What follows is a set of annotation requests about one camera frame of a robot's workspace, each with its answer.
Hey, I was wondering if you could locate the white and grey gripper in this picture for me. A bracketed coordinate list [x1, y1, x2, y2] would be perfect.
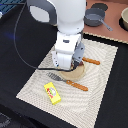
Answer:
[55, 32, 85, 70]

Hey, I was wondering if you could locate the yellow box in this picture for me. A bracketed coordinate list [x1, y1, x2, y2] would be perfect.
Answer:
[44, 82, 61, 105]

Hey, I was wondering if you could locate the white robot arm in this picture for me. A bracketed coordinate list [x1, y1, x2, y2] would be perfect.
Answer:
[27, 0, 86, 70]

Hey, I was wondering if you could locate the round wooden plate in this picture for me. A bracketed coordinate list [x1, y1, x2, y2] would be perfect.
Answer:
[60, 62, 85, 81]

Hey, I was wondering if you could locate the dark grey frying pan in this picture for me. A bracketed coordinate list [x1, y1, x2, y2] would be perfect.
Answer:
[84, 8, 112, 31]

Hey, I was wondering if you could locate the beige woven placemat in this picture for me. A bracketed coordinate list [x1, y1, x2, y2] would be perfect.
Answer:
[17, 39, 117, 128]

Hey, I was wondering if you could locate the black stove burner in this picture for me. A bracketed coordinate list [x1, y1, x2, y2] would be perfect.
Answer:
[91, 3, 108, 11]

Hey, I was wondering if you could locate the beige bowl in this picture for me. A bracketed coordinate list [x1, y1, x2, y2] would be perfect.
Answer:
[121, 7, 128, 30]

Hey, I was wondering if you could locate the fork with wooden handle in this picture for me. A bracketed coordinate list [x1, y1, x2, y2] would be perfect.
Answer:
[47, 72, 88, 91]

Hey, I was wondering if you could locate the knife with wooden handle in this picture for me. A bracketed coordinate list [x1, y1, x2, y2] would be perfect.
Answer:
[82, 57, 100, 65]

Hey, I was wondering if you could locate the black cable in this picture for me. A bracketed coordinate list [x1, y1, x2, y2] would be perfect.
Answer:
[13, 2, 75, 72]

